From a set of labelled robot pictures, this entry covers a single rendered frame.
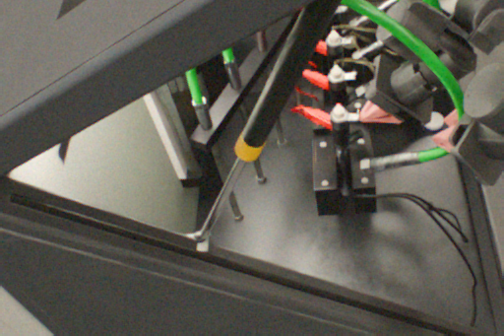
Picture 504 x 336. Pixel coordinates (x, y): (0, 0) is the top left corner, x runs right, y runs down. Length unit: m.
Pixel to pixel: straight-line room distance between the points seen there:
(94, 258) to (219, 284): 0.12
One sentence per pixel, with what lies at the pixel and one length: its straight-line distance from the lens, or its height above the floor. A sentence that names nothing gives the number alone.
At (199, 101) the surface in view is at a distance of 0.92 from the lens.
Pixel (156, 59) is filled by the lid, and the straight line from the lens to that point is 0.34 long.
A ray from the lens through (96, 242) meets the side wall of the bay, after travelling 0.57.
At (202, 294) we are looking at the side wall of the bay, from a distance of 0.63.
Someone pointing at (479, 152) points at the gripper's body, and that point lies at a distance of 0.71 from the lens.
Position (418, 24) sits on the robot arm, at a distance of 0.79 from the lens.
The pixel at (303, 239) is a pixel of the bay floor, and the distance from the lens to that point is 1.15.
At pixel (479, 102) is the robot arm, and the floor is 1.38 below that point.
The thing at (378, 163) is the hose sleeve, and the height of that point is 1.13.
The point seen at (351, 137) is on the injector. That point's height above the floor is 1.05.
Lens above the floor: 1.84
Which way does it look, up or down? 50 degrees down
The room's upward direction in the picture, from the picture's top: 8 degrees counter-clockwise
